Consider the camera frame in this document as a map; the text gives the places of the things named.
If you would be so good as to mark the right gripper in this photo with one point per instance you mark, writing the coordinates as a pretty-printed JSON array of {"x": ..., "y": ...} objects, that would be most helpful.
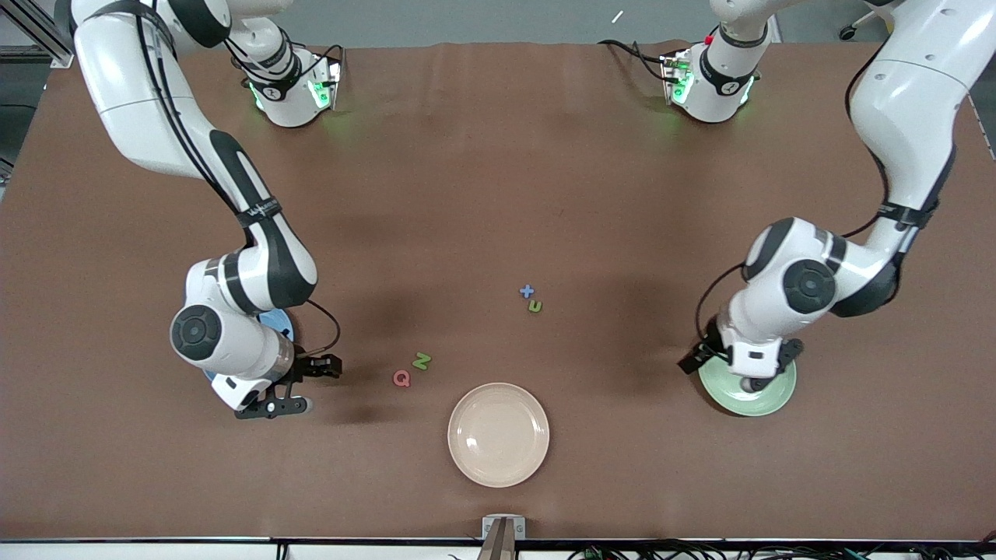
[{"x": 306, "y": 367}]

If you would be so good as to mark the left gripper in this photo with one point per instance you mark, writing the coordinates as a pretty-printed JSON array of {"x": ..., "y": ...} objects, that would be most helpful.
[{"x": 706, "y": 351}]

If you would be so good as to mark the red letter Q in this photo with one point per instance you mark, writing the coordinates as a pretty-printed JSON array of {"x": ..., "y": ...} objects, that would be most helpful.
[{"x": 397, "y": 379}]

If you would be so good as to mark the green letter N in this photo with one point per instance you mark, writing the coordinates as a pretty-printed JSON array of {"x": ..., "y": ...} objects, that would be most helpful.
[{"x": 422, "y": 362}]

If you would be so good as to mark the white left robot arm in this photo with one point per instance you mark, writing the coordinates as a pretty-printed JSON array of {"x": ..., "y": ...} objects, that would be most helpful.
[{"x": 910, "y": 101}]

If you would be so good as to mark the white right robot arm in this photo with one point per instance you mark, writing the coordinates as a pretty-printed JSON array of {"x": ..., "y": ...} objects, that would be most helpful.
[{"x": 132, "y": 101}]

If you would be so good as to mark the green plate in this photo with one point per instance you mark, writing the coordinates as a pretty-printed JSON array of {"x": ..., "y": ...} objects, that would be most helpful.
[{"x": 739, "y": 400}]

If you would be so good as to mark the blue plate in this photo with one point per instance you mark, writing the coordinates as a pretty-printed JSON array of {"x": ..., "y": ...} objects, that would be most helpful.
[{"x": 280, "y": 323}]

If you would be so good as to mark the beige plate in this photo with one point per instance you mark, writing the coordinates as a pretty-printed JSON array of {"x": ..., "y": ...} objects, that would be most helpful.
[{"x": 498, "y": 435}]

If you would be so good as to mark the brown table cover mat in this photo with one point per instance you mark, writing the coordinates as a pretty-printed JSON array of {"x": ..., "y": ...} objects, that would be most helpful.
[{"x": 467, "y": 194}]

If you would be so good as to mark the white table edge strip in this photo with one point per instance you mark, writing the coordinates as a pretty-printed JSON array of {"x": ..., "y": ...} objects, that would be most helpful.
[{"x": 156, "y": 553}]

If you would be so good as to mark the office chair leg with caster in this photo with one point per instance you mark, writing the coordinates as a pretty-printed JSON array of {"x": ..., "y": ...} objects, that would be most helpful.
[{"x": 846, "y": 33}]

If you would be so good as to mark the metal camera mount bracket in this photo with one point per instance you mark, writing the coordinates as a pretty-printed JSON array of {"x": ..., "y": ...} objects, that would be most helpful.
[{"x": 503, "y": 537}]

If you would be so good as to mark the aluminium frame post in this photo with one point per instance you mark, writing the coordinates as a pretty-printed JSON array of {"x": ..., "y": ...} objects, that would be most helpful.
[{"x": 27, "y": 22}]

